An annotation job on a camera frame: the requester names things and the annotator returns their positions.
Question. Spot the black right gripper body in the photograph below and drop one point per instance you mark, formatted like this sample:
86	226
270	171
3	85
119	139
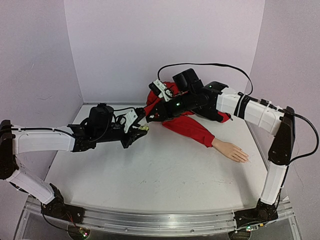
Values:
160	110

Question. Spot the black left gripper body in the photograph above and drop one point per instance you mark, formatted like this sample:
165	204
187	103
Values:
105	136

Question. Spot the clear nail polish bottle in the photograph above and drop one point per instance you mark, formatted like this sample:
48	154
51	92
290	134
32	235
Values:
144	127

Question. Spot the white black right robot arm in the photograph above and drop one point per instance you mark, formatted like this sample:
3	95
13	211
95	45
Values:
277	122

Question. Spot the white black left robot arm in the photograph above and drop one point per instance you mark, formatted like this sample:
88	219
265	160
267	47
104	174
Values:
75	138

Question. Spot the mannequin hand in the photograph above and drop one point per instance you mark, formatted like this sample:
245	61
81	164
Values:
230	151

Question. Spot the red black sports jacket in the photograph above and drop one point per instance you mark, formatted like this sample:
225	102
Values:
185	125

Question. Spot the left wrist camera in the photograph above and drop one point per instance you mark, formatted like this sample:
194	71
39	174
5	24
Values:
103	118

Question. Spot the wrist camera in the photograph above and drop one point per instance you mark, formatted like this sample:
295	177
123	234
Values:
167	90
103	118

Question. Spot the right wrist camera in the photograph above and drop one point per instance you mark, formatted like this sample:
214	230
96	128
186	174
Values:
167	90

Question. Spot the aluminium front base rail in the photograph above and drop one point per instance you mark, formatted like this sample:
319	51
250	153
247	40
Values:
90	223

